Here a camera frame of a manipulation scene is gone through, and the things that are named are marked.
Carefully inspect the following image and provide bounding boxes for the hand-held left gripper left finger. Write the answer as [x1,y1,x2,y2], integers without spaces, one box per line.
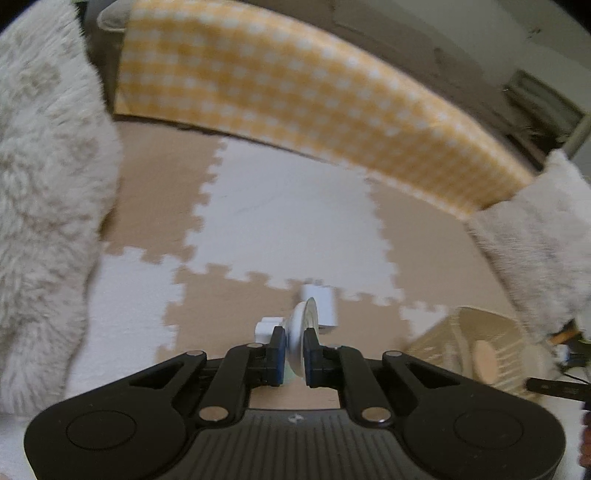
[124,325,286,424]

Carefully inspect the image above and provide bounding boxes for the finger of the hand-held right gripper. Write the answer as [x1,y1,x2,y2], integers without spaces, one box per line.
[526,377,591,402]

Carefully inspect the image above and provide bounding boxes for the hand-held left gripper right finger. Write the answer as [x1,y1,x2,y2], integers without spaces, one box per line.
[302,329,463,425]

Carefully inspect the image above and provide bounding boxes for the white round disc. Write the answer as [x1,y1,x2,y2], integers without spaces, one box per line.
[285,298,319,377]

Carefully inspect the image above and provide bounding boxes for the cream perforated plastic basket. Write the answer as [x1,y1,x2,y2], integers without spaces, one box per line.
[406,305,562,398]

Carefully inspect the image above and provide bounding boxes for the small white plastic piece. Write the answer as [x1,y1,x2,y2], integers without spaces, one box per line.
[255,316,285,345]

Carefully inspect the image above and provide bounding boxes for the wooden cabinet leg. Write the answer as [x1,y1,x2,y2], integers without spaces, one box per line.
[549,323,581,345]

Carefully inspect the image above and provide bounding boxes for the white power adapter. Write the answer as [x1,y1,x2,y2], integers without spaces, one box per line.
[300,284,341,334]

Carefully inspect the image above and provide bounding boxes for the square white fluffy pillow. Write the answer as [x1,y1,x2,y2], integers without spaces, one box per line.
[464,150,591,345]

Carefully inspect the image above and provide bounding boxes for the beige and white foam mat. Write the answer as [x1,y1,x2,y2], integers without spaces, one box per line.
[60,120,591,412]

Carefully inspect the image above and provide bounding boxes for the yellow checkered cloth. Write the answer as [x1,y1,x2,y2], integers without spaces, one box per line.
[113,0,539,223]

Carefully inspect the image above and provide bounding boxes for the large white fluffy pillow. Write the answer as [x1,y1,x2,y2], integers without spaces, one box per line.
[0,2,123,416]

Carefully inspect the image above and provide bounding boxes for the black cable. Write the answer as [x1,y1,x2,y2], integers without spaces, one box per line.
[561,351,591,384]

